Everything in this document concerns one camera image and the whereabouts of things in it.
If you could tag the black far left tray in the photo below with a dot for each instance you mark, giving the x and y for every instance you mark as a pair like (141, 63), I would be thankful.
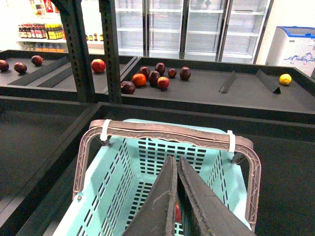
(65, 90)

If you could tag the black display tray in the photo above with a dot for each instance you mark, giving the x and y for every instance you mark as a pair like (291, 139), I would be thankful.
(286, 151)
(248, 97)

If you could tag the dark apple far left middle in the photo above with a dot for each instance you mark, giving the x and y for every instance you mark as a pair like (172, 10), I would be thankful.
(20, 67)

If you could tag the red yellow apple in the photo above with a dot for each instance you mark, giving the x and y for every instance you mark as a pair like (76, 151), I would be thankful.
(177, 214)

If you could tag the black near display tray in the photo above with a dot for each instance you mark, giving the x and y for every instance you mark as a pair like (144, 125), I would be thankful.
(286, 151)

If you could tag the black middle display tray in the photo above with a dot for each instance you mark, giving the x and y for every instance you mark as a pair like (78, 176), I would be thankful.
(248, 97)

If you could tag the white chest freezer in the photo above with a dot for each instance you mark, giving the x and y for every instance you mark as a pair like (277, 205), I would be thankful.
(293, 47)

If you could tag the white zip tie right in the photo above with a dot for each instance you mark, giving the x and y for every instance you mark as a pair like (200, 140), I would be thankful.
(232, 141)

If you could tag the dark apple back tall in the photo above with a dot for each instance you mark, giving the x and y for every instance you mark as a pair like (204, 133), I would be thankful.
(160, 68)

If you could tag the black near left tray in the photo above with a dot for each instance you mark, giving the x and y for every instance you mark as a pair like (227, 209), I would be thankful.
(30, 131)

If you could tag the dark apple back right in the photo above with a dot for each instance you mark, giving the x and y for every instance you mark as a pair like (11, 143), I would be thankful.
(185, 73)

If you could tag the red apple on far tray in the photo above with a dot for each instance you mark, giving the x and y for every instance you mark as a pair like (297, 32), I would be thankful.
(98, 65)

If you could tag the black perforated steel post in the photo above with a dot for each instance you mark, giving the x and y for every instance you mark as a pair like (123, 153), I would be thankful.
(110, 42)

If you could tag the glass door refrigerator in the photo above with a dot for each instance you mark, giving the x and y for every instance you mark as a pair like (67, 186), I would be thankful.
(209, 30)

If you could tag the small dark red apple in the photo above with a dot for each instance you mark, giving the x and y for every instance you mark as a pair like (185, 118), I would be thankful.
(172, 72)

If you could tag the red apple in cluster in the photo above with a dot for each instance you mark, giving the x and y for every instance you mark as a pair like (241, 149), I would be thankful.
(163, 82)

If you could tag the yellow lemon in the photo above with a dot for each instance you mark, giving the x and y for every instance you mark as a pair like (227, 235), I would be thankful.
(285, 79)

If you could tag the black long divider strip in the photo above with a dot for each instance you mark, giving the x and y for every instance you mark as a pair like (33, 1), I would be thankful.
(40, 72)

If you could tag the dark apple far left edge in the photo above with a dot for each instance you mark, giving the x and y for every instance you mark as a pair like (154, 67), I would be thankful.
(4, 66)

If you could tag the black right tray divider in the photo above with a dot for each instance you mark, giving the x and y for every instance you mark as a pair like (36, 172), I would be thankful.
(268, 82)

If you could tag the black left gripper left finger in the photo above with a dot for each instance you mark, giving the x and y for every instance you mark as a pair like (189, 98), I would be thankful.
(157, 215)

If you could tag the orange red round fruit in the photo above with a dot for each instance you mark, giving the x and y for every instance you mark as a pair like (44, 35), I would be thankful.
(139, 80)

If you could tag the brown basket handle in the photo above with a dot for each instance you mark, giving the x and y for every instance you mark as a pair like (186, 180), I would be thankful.
(198, 138)

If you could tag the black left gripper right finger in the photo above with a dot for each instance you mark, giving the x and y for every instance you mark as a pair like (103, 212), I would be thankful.
(202, 212)

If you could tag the black short divider strip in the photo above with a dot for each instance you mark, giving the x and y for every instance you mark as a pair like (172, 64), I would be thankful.
(56, 79)

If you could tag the dark red apple front left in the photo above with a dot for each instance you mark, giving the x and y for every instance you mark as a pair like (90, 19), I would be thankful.
(128, 87)

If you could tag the dark apple behind red one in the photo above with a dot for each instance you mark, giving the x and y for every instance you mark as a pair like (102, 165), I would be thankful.
(153, 78)

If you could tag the dark apple far left back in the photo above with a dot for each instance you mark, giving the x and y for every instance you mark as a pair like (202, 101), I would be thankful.
(37, 60)

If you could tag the light blue plastic basket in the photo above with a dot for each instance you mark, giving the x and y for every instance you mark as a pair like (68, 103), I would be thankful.
(122, 174)

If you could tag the white zip tie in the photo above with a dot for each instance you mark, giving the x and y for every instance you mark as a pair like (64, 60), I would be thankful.
(232, 141)
(104, 135)

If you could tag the white zip tie left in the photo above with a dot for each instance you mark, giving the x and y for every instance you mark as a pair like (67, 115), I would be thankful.
(104, 135)

